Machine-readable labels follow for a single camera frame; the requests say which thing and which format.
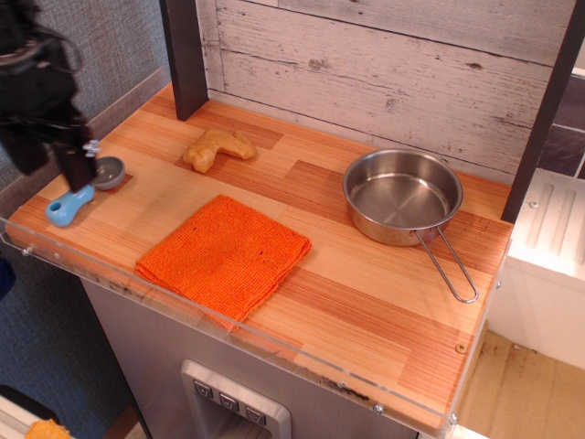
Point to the grey toy fridge cabinet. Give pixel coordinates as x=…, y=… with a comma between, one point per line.
x=151, y=340

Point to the orange knitted rag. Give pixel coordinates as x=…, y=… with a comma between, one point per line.
x=227, y=257

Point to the yellow toy dough piece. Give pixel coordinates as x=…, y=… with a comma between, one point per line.
x=202, y=153

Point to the blue handled grey spoon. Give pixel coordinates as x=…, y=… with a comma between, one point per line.
x=110, y=174

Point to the dark grey post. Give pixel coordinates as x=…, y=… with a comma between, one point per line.
x=185, y=55
x=557, y=84

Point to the silver dispenser button panel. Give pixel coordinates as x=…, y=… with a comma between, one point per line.
x=221, y=406

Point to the yellow object bottom left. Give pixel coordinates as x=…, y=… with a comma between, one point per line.
x=47, y=429

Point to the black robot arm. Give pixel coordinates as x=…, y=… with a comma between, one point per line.
x=18, y=22

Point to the dark grey left post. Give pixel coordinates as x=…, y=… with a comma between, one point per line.
x=185, y=55

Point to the steel pan with wire handle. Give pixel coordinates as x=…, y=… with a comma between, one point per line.
x=405, y=198

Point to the clear acrylic front guard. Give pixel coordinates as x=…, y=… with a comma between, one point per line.
x=426, y=420

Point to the dark grey right post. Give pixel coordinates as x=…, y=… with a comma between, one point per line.
x=557, y=84

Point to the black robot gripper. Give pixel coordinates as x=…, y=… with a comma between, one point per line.
x=37, y=89

